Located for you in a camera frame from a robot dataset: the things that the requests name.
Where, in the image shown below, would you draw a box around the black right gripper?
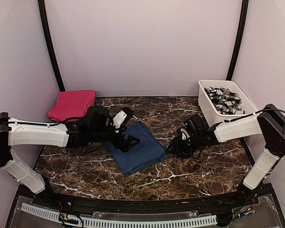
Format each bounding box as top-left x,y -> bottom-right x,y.
165,133 -> 202,159

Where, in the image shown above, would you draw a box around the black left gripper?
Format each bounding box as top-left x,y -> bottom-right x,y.
89,121 -> 140,152

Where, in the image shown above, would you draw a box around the dark blue garment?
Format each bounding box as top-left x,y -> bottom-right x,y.
105,122 -> 169,177

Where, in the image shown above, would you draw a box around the pink trousers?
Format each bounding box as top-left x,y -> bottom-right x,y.
47,90 -> 95,122

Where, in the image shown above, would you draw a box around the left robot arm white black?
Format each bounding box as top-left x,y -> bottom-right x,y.
0,105 -> 140,207

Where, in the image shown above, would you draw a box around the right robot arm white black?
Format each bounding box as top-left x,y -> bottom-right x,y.
167,104 -> 285,206

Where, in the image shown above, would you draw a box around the white plastic laundry bin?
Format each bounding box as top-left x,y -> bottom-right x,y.
198,80 -> 257,126

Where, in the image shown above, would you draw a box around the black white patterned garment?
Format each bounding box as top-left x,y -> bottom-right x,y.
204,86 -> 245,115

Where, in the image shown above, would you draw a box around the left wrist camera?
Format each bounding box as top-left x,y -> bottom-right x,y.
113,107 -> 133,133

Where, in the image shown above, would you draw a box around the black front rail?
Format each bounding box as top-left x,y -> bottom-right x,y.
31,192 -> 253,214

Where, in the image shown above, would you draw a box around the white slotted cable duct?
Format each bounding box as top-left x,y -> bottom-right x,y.
21,203 -> 217,228

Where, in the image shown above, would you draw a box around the right black corner post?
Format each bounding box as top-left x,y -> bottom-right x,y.
226,0 -> 249,81

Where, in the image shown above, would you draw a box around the black corner post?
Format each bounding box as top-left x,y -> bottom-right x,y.
226,0 -> 249,81
38,0 -> 66,92

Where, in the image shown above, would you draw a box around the left black corner post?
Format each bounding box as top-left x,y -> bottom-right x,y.
38,0 -> 66,92

